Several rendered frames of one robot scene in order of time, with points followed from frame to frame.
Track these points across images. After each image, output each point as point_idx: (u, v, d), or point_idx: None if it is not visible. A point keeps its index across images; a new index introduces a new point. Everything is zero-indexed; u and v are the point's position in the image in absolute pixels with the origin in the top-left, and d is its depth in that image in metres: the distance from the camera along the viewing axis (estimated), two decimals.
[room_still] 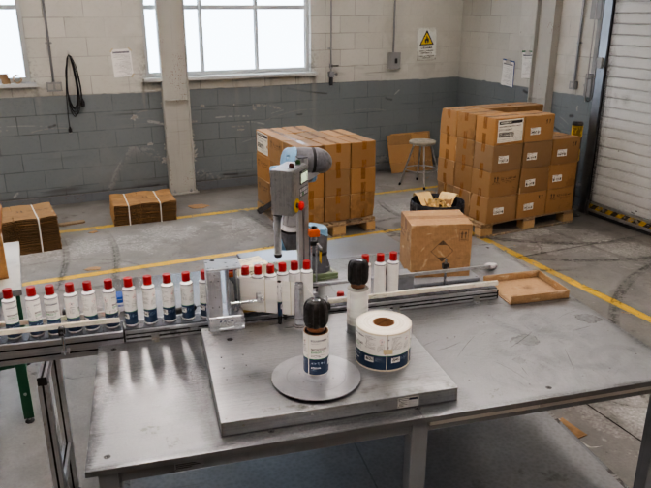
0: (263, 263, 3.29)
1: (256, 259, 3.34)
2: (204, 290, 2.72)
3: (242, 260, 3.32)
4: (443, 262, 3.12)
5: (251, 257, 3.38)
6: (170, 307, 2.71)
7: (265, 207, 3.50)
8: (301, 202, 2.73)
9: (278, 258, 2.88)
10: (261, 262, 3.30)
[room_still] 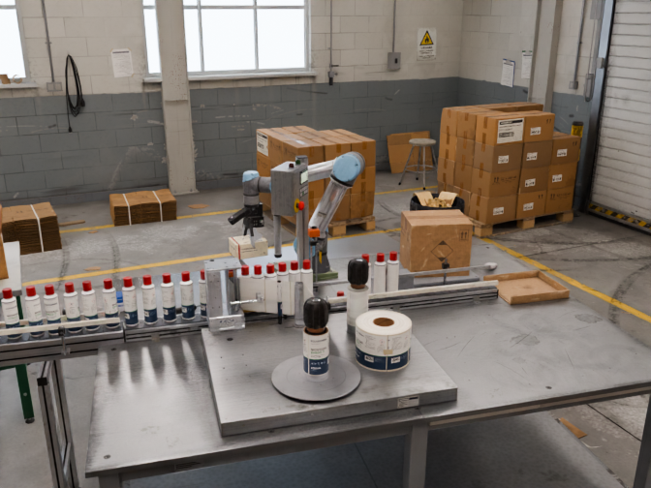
0: (262, 241, 3.24)
1: None
2: (204, 290, 2.72)
3: (241, 237, 3.29)
4: (443, 262, 3.12)
5: None
6: (170, 307, 2.71)
7: (239, 218, 3.20)
8: (301, 202, 2.73)
9: (278, 258, 2.88)
10: (260, 240, 3.25)
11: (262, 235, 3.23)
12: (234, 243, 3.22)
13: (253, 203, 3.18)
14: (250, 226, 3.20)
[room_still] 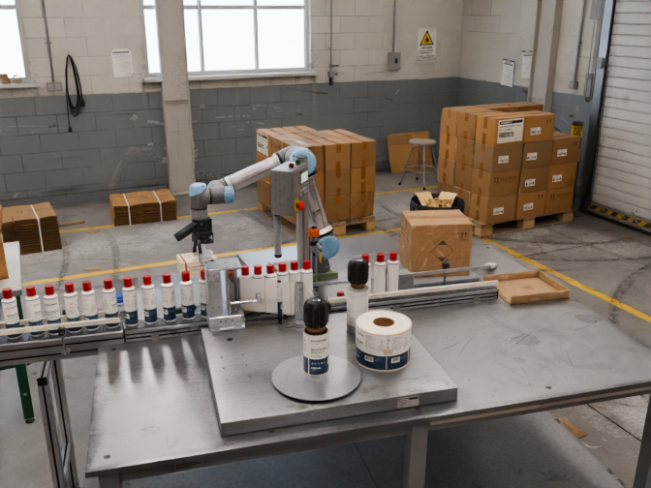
0: (211, 259, 3.00)
1: None
2: (204, 290, 2.72)
3: (190, 255, 3.05)
4: (443, 262, 3.12)
5: None
6: (170, 307, 2.71)
7: (186, 233, 2.96)
8: (301, 202, 2.73)
9: (278, 258, 2.88)
10: (209, 258, 3.01)
11: (211, 253, 2.99)
12: (181, 260, 2.98)
13: (201, 218, 2.94)
14: (198, 242, 2.95)
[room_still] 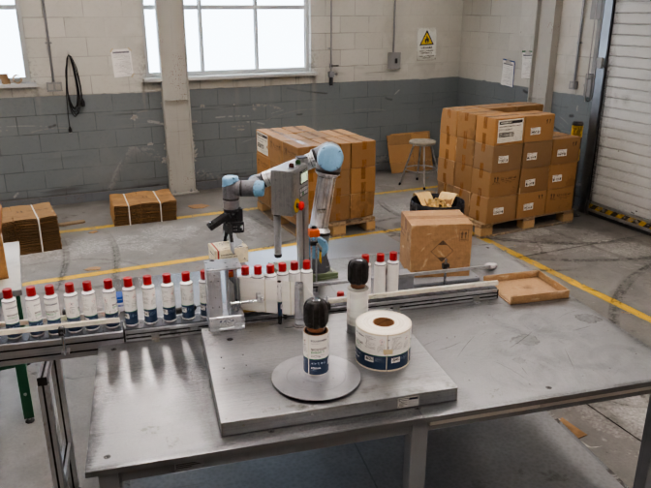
0: (242, 247, 3.16)
1: None
2: (204, 290, 2.72)
3: (222, 243, 3.21)
4: (443, 262, 3.12)
5: None
6: (170, 307, 2.71)
7: (219, 224, 3.12)
8: (301, 202, 2.73)
9: (278, 258, 2.88)
10: (239, 246, 3.17)
11: (241, 241, 3.15)
12: (213, 249, 3.14)
13: (232, 208, 3.10)
14: (230, 231, 3.12)
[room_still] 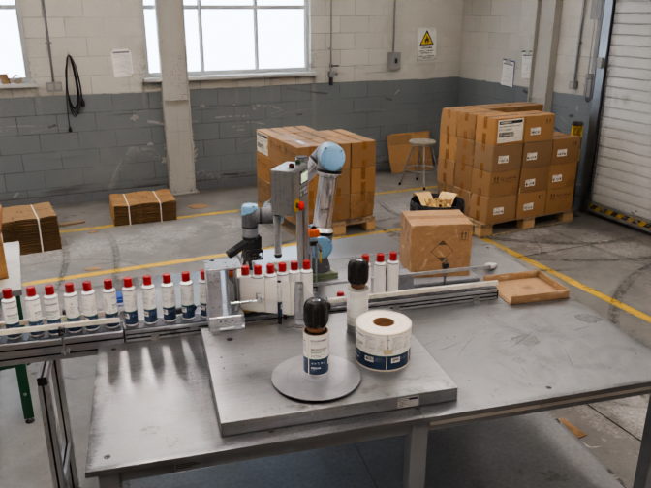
0: None
1: None
2: (204, 290, 2.72)
3: (240, 270, 3.21)
4: (443, 262, 3.12)
5: None
6: (170, 307, 2.71)
7: (237, 251, 3.12)
8: (301, 202, 2.73)
9: (278, 258, 2.88)
10: None
11: None
12: None
13: (252, 236, 3.10)
14: (249, 259, 3.11)
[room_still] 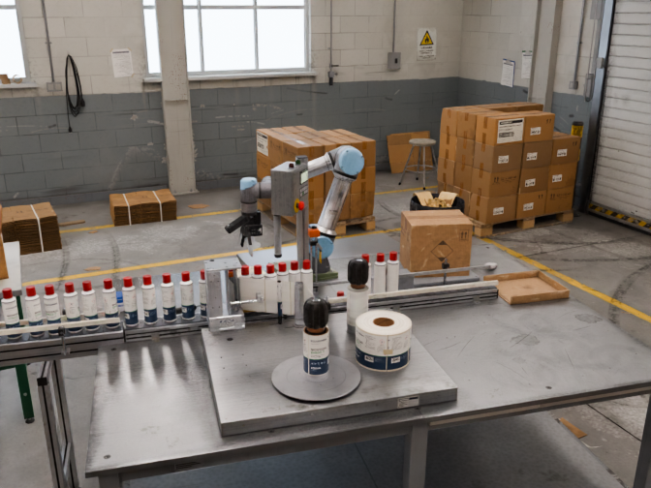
0: (262, 274, 3.16)
1: None
2: (204, 290, 2.72)
3: (240, 270, 3.21)
4: (443, 262, 3.12)
5: (251, 266, 3.25)
6: (170, 307, 2.71)
7: (236, 227, 3.08)
8: (301, 202, 2.73)
9: (278, 258, 2.88)
10: None
11: (260, 244, 3.11)
12: None
13: (251, 211, 3.06)
14: (248, 234, 3.07)
